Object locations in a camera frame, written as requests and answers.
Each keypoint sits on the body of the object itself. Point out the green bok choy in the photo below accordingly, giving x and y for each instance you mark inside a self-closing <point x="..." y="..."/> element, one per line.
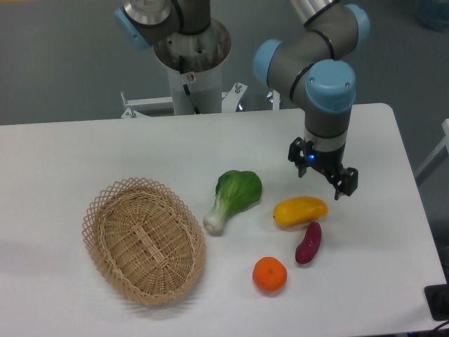
<point x="235" y="191"/>

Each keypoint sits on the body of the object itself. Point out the white furniture piece right edge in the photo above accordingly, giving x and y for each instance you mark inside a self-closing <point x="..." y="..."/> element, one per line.
<point x="435" y="158"/>

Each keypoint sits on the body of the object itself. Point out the yellow mango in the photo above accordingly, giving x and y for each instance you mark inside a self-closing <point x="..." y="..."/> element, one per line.
<point x="299" y="210"/>

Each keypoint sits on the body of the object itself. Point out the white metal base frame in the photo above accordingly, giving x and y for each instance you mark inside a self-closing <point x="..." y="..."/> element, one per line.
<point x="233" y="100"/>

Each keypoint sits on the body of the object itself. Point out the black device at table edge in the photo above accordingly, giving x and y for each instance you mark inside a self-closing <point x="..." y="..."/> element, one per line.
<point x="437" y="301"/>

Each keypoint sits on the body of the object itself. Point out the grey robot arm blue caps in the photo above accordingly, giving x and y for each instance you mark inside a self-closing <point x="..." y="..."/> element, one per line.
<point x="310" y="72"/>

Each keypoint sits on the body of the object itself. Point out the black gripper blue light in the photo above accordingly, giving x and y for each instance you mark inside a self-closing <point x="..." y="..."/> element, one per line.
<point x="324" y="155"/>

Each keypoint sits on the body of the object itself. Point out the woven wicker basket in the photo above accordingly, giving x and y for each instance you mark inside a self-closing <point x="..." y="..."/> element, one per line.
<point x="144" y="241"/>

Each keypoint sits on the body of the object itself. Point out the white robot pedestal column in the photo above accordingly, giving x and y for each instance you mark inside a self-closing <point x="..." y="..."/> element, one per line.
<point x="194" y="68"/>

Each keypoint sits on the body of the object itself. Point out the purple sweet potato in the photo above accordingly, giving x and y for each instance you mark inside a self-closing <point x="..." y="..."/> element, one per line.
<point x="308" y="248"/>

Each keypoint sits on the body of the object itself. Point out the orange tangerine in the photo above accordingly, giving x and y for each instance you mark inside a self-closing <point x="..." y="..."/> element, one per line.
<point x="269" y="274"/>

